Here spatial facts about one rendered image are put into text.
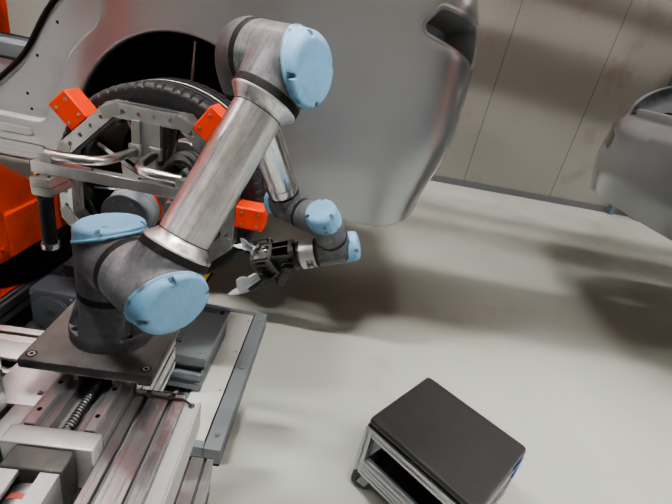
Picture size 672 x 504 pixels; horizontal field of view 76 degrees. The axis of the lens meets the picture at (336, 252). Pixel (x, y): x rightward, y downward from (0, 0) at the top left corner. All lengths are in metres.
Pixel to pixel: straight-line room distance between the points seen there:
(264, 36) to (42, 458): 0.71
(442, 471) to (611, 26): 5.61
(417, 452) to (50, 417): 0.98
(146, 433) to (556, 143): 5.92
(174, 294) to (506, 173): 5.68
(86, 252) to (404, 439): 1.05
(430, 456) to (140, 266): 1.05
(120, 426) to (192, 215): 0.39
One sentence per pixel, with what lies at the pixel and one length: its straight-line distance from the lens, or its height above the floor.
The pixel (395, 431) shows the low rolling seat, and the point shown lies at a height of 0.34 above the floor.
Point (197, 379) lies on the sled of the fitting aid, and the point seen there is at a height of 0.15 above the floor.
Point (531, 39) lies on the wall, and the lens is 5.95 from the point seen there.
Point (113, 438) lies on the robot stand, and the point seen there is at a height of 0.74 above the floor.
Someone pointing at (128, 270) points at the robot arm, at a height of 1.03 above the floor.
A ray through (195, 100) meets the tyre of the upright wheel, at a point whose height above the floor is 1.15.
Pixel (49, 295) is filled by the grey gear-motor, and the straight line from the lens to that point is 1.86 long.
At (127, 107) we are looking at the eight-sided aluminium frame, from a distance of 1.39.
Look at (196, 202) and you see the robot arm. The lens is 0.69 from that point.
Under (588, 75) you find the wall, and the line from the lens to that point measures 6.29.
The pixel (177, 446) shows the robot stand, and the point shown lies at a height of 0.73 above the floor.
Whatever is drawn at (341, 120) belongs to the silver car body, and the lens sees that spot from 1.65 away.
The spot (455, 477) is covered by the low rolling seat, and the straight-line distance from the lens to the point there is 1.44.
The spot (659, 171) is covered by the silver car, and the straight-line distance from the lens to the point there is 2.92.
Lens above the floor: 1.38
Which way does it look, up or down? 26 degrees down
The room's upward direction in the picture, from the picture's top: 12 degrees clockwise
